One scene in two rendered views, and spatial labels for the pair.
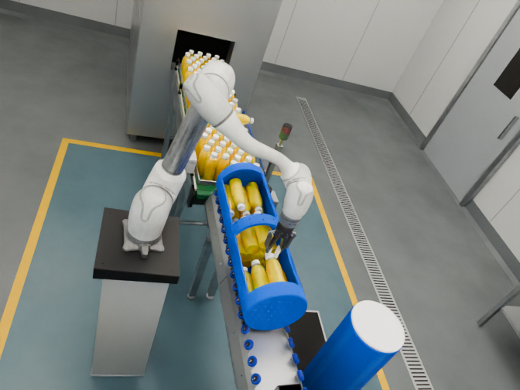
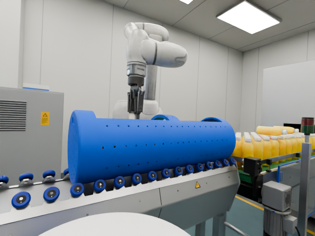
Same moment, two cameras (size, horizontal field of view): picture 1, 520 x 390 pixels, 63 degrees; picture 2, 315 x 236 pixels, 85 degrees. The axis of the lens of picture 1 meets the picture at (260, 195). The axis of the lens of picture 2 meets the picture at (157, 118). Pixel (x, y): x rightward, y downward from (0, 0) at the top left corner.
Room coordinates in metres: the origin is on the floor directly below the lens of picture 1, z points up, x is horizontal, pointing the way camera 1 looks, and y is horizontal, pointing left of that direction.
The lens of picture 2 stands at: (1.41, -0.96, 1.22)
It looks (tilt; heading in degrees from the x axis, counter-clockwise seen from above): 0 degrees down; 83
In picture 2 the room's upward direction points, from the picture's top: 3 degrees clockwise
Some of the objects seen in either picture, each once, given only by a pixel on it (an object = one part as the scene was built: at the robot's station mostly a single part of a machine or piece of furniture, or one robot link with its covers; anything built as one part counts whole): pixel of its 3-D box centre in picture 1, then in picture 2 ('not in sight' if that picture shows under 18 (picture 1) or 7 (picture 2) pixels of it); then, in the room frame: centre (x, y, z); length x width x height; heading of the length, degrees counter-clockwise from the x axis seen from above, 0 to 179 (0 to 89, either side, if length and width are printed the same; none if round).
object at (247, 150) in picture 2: not in sight; (247, 155); (2.14, 0.09, 1.00); 0.07 x 0.07 x 0.19
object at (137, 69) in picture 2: (289, 217); (136, 71); (1.40, -0.15, 1.43); 0.09 x 0.09 x 0.06
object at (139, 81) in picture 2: (284, 229); (135, 87); (1.40, -0.15, 1.35); 0.08 x 0.07 x 0.09; 117
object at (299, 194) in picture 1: (299, 196); (140, 48); (1.42, -0.15, 1.54); 0.13 x 0.11 x 0.16; 7
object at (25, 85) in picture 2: not in sight; (36, 88); (0.26, 1.18, 1.48); 0.24 x 0.12 x 0.08; 31
